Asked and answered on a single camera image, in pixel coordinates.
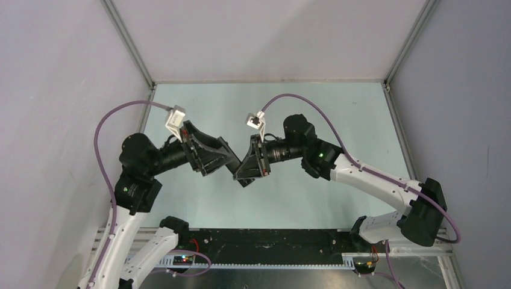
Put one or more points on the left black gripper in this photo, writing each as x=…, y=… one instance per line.
x=189, y=132

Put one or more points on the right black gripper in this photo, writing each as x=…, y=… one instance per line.
x=254, y=164

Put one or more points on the black remote control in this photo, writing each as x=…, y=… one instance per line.
x=234, y=164

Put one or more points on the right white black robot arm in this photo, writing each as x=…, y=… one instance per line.
x=418, y=206

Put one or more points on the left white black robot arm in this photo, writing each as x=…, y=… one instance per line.
x=134, y=195

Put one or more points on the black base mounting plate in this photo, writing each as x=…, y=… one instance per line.
x=274, y=247

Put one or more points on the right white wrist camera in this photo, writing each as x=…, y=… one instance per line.
x=258, y=122

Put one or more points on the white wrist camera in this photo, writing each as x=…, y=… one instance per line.
x=258, y=122
x=174, y=120

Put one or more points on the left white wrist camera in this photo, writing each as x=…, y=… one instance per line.
x=174, y=120

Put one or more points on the aluminium frame rail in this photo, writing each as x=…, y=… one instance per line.
x=397, y=248

